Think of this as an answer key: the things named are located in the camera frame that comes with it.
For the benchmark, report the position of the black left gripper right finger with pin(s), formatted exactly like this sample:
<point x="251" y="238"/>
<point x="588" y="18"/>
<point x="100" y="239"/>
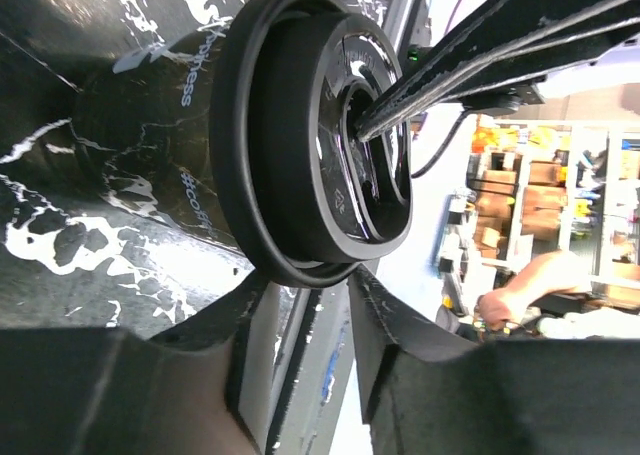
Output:
<point x="425" y="390"/>

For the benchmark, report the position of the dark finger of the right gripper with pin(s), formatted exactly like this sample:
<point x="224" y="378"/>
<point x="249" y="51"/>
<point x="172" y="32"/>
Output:
<point x="500" y="44"/>

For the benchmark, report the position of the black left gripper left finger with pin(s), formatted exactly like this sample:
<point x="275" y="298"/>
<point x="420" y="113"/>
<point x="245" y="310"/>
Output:
<point x="201" y="387"/>

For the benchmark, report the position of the cardboard boxes on shelves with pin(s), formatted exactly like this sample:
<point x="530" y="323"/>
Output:
<point x="545" y="186"/>

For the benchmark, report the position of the operator hand in background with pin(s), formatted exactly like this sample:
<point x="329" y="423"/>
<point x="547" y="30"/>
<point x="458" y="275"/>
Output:
<point x="554" y="272"/>

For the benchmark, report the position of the black cup lid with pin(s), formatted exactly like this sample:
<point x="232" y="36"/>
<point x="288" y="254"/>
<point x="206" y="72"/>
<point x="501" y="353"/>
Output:
<point x="304" y="198"/>

